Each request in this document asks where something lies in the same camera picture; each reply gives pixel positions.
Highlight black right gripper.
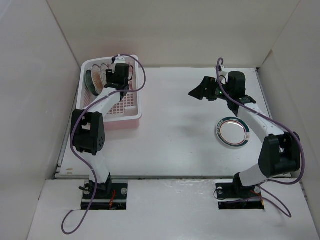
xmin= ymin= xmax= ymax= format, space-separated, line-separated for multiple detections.
xmin=188 ymin=76 xmax=233 ymax=102

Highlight orange sunburst plate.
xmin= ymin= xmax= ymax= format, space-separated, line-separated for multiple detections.
xmin=91 ymin=64 xmax=105 ymax=95

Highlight white plate grey rim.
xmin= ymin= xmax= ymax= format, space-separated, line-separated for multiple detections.
xmin=100 ymin=63 xmax=109 ymax=85

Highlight blue floral plate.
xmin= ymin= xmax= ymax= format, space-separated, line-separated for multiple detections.
xmin=84 ymin=70 xmax=99 ymax=97

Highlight green red rimmed plate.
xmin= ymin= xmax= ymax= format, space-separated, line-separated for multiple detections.
xmin=215 ymin=117 xmax=251 ymax=148

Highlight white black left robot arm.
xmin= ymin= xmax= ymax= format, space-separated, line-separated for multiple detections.
xmin=70 ymin=62 xmax=132 ymax=199

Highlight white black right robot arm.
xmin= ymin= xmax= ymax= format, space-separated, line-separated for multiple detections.
xmin=189 ymin=71 xmax=301 ymax=200

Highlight white pink dish rack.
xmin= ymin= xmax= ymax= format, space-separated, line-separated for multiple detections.
xmin=76 ymin=55 xmax=144 ymax=131

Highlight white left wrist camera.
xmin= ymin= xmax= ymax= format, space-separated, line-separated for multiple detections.
xmin=111 ymin=54 xmax=126 ymax=65

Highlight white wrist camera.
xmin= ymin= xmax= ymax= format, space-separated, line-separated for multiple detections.
xmin=216 ymin=64 xmax=228 ymax=77
xmin=111 ymin=54 xmax=126 ymax=65

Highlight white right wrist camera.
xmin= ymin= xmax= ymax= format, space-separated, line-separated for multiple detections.
xmin=216 ymin=64 xmax=228 ymax=77

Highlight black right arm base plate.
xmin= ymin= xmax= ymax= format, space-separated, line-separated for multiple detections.
xmin=215 ymin=181 xmax=265 ymax=210

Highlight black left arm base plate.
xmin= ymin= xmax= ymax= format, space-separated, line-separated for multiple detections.
xmin=79 ymin=183 xmax=128 ymax=211

